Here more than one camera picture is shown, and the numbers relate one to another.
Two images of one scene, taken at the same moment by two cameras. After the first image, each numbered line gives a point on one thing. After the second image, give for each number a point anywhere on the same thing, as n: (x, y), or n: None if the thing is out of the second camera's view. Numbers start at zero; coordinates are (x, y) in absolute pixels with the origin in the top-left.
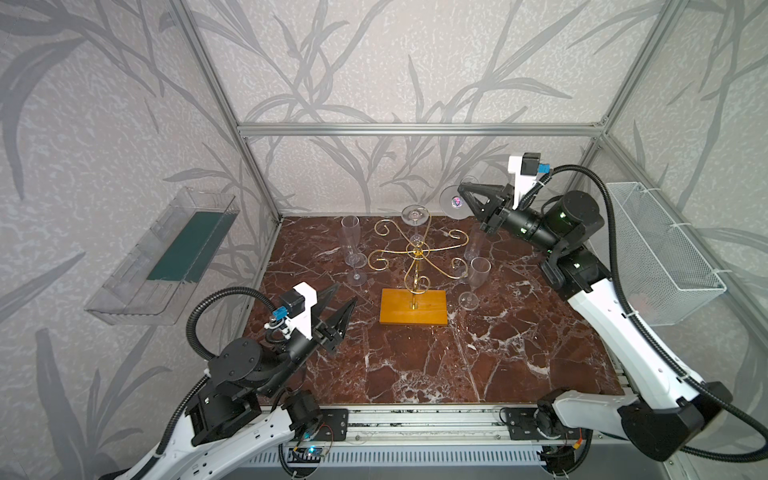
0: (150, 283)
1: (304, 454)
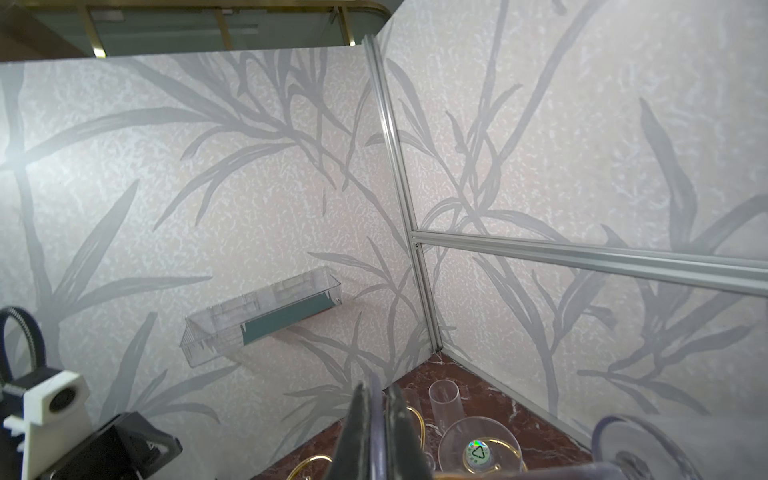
0: (247, 318)
1: None
